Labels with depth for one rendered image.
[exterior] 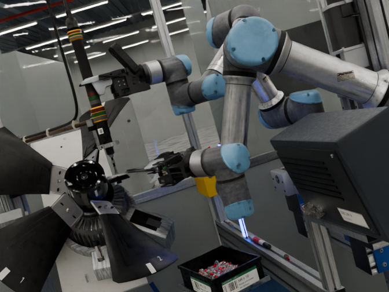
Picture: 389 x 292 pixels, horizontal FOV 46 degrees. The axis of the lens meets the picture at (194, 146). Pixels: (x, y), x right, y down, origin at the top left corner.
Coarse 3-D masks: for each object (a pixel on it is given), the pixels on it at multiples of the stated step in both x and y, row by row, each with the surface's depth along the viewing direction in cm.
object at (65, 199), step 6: (60, 198) 135; (66, 198) 137; (54, 204) 134; (60, 204) 136; (66, 204) 137; (72, 204) 138; (54, 210) 134; (60, 210) 135; (72, 210) 138; (78, 210) 139; (60, 216) 135; (66, 216) 137; (78, 216) 139; (66, 222) 136; (72, 222) 138
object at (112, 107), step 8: (104, 104) 162; (112, 104) 159; (120, 104) 156; (88, 112) 165; (112, 112) 155; (80, 120) 166; (112, 120) 152; (80, 128) 163; (88, 136) 156; (88, 144) 153; (96, 144) 148; (88, 152) 150
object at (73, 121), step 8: (48, 0) 144; (64, 0) 138; (48, 8) 144; (56, 32) 145; (64, 56) 146; (64, 64) 146; (72, 88) 147; (72, 120) 151; (48, 128) 162; (56, 128) 158; (24, 136) 173; (32, 136) 169; (48, 136) 162
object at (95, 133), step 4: (88, 120) 144; (92, 120) 143; (88, 124) 144; (92, 124) 143; (88, 128) 144; (92, 128) 143; (96, 128) 143; (96, 132) 143; (96, 136) 143; (96, 140) 144; (100, 140) 144; (116, 140) 144; (100, 144) 143; (104, 144) 140; (108, 144) 140; (112, 144) 140; (116, 144) 141; (100, 148) 140
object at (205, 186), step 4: (212, 176) 174; (196, 180) 185; (200, 180) 178; (204, 180) 173; (208, 180) 173; (212, 180) 174; (196, 184) 188; (200, 184) 180; (204, 184) 173; (208, 184) 173; (212, 184) 174; (200, 188) 182; (204, 188) 175; (208, 188) 173; (212, 188) 174; (200, 192) 185; (204, 192) 177; (208, 192) 173; (212, 192) 174; (216, 192) 174; (208, 196) 174
